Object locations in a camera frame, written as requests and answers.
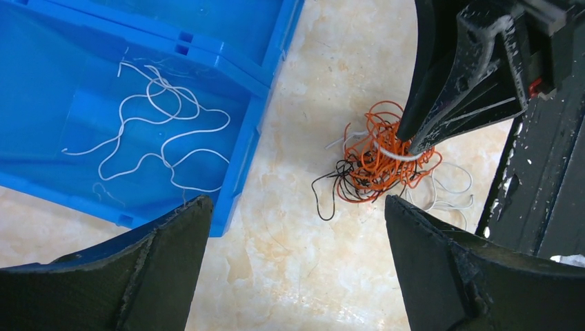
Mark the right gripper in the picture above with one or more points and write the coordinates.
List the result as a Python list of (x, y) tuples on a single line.
[(470, 72)]

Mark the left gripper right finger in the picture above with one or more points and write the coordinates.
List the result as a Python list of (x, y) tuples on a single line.
[(451, 279)]

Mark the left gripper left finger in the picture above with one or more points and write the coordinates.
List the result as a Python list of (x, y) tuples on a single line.
[(143, 279)]

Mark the blue three-compartment bin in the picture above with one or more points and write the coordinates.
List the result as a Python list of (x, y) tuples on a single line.
[(125, 109)]

